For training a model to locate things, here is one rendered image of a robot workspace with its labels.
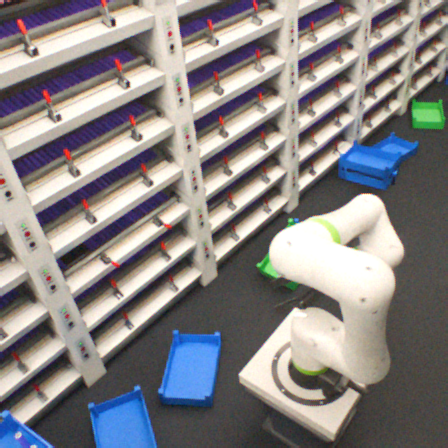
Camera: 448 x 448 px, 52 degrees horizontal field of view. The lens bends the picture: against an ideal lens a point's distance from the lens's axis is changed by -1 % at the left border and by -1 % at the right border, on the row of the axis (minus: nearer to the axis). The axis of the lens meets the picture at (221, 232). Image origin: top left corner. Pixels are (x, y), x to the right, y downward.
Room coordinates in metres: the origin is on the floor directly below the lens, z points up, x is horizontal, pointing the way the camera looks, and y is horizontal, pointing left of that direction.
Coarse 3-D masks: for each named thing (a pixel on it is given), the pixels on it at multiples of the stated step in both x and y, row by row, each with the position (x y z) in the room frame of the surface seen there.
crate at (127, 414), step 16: (112, 400) 1.01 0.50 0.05; (128, 400) 1.02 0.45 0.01; (144, 400) 1.01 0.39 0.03; (96, 416) 0.97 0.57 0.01; (112, 416) 0.97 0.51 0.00; (128, 416) 0.96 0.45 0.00; (144, 416) 0.95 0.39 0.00; (96, 432) 0.90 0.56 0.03; (112, 432) 0.91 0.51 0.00; (128, 432) 0.90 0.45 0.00; (144, 432) 0.89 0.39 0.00
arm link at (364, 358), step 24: (336, 264) 0.68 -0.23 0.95; (360, 264) 0.66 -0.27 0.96; (384, 264) 0.66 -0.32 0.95; (336, 288) 0.65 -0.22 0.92; (360, 288) 0.62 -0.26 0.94; (384, 288) 0.62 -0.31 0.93; (360, 312) 0.62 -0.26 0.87; (384, 312) 0.63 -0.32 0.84; (360, 336) 0.65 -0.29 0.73; (384, 336) 0.68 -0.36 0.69; (336, 360) 0.73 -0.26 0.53; (360, 360) 0.67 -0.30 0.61; (384, 360) 0.69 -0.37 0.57
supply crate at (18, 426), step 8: (8, 416) 0.73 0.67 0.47; (0, 424) 0.73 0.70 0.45; (8, 424) 0.73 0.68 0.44; (16, 424) 0.74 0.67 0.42; (0, 432) 0.72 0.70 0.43; (8, 432) 0.73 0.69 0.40; (16, 432) 0.72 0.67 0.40; (24, 432) 0.72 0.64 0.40; (32, 432) 0.69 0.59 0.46; (0, 440) 0.70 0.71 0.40; (8, 440) 0.70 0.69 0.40; (16, 440) 0.70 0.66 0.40; (32, 440) 0.69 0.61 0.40; (40, 440) 0.66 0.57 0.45
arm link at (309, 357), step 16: (304, 320) 0.85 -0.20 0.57; (320, 320) 0.84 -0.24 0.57; (336, 320) 0.84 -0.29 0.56; (304, 336) 0.81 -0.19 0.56; (320, 336) 0.80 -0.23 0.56; (336, 336) 0.78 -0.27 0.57; (304, 352) 0.80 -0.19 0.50; (320, 352) 0.77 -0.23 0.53; (304, 368) 0.80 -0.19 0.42; (320, 368) 0.79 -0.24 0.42
